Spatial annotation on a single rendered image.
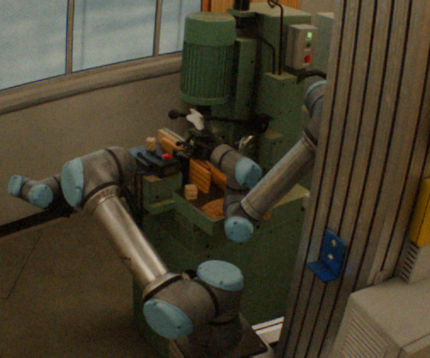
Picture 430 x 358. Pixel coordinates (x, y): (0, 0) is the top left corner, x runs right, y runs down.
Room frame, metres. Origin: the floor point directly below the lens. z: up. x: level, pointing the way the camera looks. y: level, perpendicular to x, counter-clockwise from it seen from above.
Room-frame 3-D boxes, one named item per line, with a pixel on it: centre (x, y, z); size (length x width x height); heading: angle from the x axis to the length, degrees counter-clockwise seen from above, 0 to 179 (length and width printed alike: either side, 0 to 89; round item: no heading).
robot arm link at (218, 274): (1.15, -0.03, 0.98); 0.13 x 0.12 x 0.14; 138
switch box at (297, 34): (2.03, -0.28, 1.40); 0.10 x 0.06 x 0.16; 130
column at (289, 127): (2.12, -0.16, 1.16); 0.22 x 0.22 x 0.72; 40
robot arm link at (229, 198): (1.48, -0.07, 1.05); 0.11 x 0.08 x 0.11; 3
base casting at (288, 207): (2.01, -0.03, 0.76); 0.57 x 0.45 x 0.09; 130
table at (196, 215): (1.87, 0.14, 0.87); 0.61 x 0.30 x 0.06; 40
